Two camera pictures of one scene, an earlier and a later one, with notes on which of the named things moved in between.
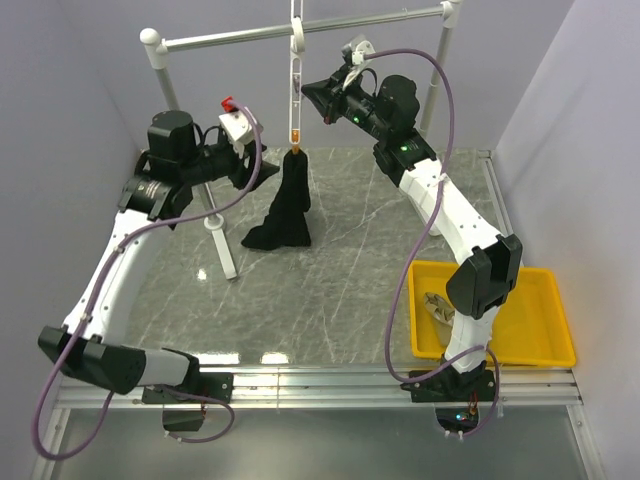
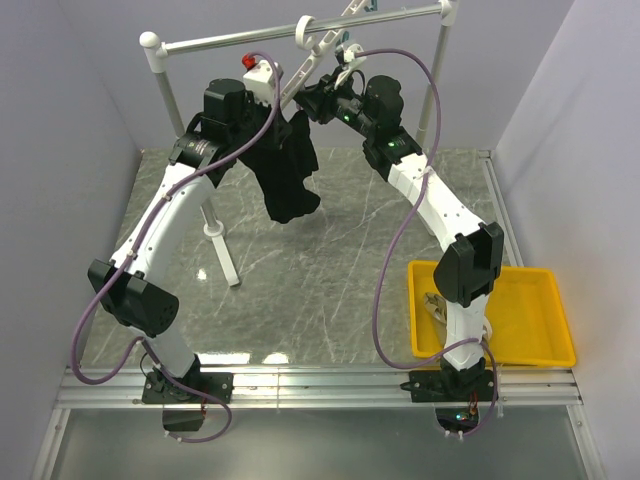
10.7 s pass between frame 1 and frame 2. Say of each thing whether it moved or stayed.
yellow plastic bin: stayed
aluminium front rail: stayed
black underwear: moved
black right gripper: stayed
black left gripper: moved
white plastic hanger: moved
